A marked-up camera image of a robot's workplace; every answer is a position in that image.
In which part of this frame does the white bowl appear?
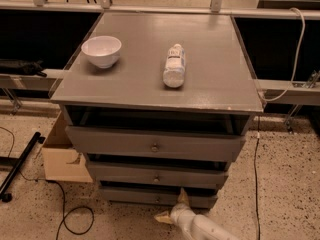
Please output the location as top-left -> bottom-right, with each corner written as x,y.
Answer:
81,36 -> 122,69

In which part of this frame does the black floor cable right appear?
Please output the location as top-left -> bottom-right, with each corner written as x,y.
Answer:
253,115 -> 262,240

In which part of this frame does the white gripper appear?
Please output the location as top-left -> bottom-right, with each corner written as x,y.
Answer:
154,188 -> 198,233

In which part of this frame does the grey drawer cabinet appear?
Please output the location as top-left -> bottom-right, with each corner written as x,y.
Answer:
52,12 -> 263,196

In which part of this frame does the grey drawer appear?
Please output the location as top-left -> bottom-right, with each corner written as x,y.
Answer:
100,187 -> 217,209
87,162 -> 228,189
66,126 -> 245,161

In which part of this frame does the grey middle drawer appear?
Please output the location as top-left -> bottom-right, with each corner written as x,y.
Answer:
87,162 -> 228,189

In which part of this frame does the grey top drawer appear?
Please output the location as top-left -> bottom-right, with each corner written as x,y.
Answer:
66,126 -> 245,161

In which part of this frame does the black floor cable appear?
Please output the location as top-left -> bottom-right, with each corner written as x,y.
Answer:
0,126 -> 95,240
253,115 -> 262,240

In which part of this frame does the black bag on rail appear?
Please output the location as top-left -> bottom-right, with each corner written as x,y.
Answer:
0,59 -> 47,77

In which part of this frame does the cardboard box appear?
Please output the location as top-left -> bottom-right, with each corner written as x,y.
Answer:
41,113 -> 93,183

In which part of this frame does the grey bottom drawer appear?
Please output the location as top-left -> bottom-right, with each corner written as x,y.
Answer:
100,187 -> 217,209

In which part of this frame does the black metal stand bar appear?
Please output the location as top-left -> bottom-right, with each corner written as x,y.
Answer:
0,132 -> 45,203

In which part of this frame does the black floor cable left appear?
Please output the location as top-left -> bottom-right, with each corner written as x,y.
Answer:
0,126 -> 95,240

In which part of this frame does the white hanging cable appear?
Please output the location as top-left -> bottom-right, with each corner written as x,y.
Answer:
257,7 -> 306,103

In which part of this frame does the clear plastic bottle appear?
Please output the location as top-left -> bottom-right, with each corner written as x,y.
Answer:
163,44 -> 185,88

